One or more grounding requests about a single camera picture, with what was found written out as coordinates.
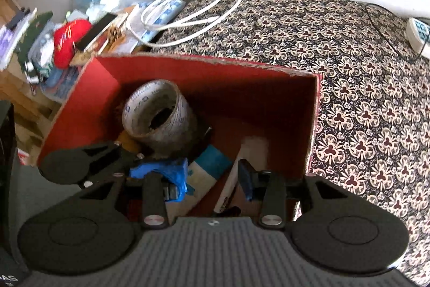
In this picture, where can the crumpled white tissue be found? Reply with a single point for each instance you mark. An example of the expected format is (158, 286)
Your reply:
(105, 1)

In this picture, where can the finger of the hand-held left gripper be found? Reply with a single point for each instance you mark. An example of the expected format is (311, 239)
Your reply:
(107, 161)

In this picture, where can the white and blue power strip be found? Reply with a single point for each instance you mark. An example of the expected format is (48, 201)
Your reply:
(420, 33)

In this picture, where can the brown printed card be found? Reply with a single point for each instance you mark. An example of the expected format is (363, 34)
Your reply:
(116, 36)

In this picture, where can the white bottle with blue cap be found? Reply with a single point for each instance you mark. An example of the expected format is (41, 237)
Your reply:
(211, 162)

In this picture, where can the purple and white booklet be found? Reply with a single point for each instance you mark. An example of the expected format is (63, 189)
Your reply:
(10, 41)

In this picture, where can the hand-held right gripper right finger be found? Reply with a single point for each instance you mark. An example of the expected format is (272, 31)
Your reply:
(246, 179)

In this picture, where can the black smartphone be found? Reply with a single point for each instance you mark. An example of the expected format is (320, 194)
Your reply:
(95, 31)

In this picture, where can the blue and white marker pen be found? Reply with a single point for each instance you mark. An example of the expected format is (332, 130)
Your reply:
(226, 187)

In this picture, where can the printed tape roll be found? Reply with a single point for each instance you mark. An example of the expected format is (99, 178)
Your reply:
(181, 129)

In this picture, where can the red cardboard box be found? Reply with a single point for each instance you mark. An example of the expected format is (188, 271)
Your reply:
(252, 95)

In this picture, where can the red heart plush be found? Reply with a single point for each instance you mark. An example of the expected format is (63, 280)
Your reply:
(69, 41)

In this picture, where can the blue and white packet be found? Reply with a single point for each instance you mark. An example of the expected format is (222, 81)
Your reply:
(168, 9)

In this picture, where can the green and white cloth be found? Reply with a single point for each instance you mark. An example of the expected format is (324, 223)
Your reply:
(33, 38)

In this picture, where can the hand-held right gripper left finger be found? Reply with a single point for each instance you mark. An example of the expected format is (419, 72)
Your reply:
(171, 174)

